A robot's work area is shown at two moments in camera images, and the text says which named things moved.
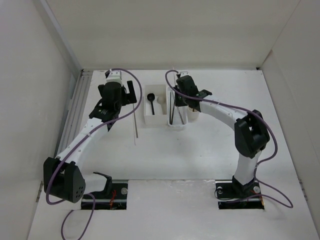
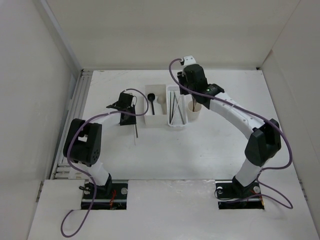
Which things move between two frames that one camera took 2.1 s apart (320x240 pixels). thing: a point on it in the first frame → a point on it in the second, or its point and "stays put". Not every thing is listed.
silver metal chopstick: [135, 122] stays put
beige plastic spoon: [162, 100] stays put
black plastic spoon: [151, 97] stays put
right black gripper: [178, 102] → [181, 76]
